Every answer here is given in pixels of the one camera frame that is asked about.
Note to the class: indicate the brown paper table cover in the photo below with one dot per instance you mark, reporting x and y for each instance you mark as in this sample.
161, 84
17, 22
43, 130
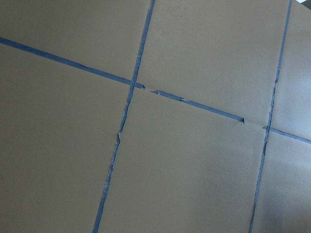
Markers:
155, 116

